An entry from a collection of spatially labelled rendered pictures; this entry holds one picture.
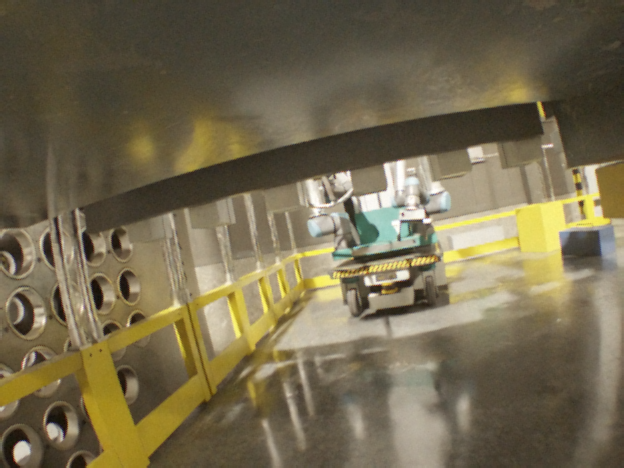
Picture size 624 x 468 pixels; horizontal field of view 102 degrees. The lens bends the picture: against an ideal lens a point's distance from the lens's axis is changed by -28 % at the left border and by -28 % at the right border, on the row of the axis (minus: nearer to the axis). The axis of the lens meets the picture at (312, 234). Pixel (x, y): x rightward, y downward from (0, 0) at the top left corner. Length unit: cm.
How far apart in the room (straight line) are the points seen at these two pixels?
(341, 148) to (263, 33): 46
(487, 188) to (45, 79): 870
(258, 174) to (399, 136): 27
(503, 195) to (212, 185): 845
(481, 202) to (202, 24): 857
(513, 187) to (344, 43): 884
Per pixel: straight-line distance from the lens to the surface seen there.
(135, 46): 21
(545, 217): 332
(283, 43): 23
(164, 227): 86
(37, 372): 85
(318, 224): 214
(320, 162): 65
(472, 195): 862
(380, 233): 228
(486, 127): 71
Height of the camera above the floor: 56
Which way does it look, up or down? level
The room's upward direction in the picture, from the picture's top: 11 degrees counter-clockwise
